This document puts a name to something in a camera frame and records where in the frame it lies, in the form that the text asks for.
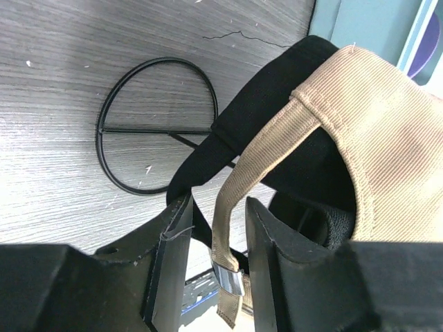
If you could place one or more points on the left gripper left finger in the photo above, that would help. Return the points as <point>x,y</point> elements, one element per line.
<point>135,283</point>

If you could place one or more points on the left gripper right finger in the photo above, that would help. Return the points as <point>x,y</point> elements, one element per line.
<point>298,285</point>

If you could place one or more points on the black cap gold logo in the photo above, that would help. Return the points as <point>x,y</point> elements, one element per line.
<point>314,193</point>

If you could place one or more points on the tan cap black logo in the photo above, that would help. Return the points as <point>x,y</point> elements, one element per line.
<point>388,131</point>

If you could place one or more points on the teal plastic bin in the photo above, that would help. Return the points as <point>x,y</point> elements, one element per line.
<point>391,29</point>

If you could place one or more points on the purple cap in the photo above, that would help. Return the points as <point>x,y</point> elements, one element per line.
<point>426,47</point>

